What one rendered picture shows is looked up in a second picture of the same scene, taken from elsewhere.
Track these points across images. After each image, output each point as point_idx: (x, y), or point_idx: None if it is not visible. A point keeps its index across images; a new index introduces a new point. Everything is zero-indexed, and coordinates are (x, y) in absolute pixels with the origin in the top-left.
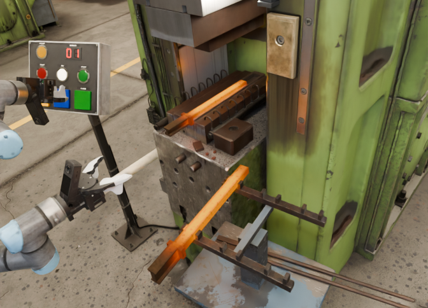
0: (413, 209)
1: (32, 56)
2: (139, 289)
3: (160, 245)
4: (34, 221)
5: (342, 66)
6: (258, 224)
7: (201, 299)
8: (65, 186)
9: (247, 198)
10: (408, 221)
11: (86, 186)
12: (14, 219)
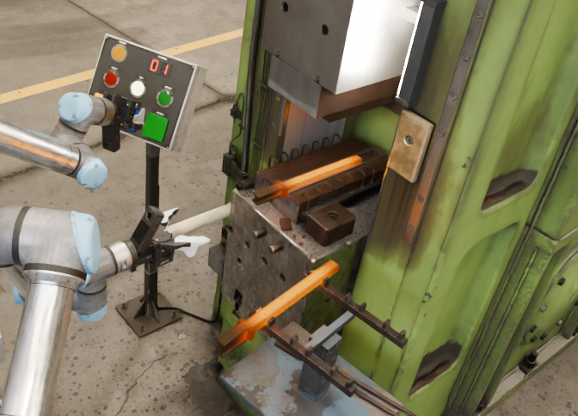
0: (543, 382)
1: (105, 54)
2: (144, 389)
3: (182, 339)
4: (104, 262)
5: (464, 187)
6: (334, 327)
7: (249, 396)
8: (139, 233)
9: (325, 301)
10: (531, 394)
11: (161, 240)
12: None
